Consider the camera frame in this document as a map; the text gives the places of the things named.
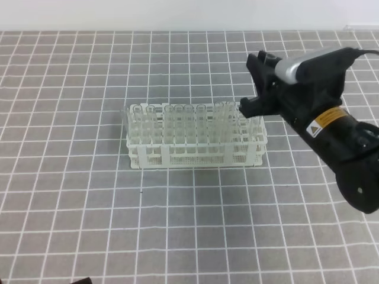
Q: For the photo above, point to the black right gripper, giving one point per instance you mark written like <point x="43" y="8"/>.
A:
<point x="298" y="104"/>

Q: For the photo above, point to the clear glass test tube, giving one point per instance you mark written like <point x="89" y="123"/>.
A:
<point x="254" y="127"/>

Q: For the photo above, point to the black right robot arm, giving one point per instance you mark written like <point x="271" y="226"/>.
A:
<point x="350" y="149"/>

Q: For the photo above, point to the white plastic test tube rack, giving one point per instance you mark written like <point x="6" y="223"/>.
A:
<point x="240" y="151"/>

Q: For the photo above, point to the glass tube far left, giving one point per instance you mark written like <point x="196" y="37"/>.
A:
<point x="136" y="123"/>

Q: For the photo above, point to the grey white-checked tablecloth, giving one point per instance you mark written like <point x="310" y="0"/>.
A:
<point x="72" y="206"/>

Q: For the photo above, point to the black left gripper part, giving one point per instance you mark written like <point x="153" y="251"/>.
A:
<point x="86" y="280"/>

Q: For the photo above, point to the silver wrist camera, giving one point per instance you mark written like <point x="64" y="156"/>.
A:
<point x="315" y="65"/>

